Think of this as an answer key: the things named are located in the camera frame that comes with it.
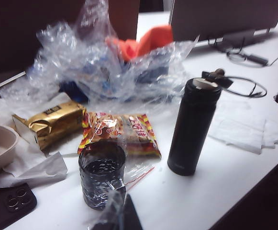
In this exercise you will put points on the red yellow snack packet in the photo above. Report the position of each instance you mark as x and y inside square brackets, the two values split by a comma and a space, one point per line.
[138, 136]

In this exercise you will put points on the white folded napkins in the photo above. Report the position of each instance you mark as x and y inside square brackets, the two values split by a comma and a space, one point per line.
[244, 129]

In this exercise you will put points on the black smartphone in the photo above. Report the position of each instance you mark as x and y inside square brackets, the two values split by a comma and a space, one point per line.
[7, 206]

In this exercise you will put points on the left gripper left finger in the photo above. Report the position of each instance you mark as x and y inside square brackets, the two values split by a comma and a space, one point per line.
[105, 226]

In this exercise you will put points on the orange cloth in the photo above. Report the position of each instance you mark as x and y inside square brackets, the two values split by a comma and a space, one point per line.
[143, 45]

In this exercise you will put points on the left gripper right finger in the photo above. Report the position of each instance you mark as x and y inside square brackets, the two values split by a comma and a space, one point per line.
[130, 213]

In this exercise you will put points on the brown desk partition panel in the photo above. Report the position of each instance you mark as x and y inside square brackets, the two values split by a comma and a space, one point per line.
[9, 36]

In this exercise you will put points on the reddish brown board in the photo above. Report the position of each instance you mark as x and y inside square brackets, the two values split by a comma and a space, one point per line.
[124, 19]

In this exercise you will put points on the grey monitor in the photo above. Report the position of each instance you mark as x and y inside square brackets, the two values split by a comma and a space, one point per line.
[225, 16]

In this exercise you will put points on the white tissue paper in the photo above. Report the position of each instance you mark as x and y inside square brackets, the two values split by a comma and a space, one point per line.
[45, 167]

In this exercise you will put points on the gold foil bag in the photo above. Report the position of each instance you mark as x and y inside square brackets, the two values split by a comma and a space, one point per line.
[57, 119]

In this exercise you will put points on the dark textured glass cup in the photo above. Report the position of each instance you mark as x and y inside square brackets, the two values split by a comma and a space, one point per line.
[100, 172]

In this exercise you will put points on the black thermos flask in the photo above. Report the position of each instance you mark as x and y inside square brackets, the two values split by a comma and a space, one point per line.
[191, 129]

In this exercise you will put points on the large clear plastic bag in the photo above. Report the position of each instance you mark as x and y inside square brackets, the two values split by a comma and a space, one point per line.
[93, 67]

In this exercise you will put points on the small clear zip bag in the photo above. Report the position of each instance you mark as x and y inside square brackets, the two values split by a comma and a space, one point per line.
[136, 175]

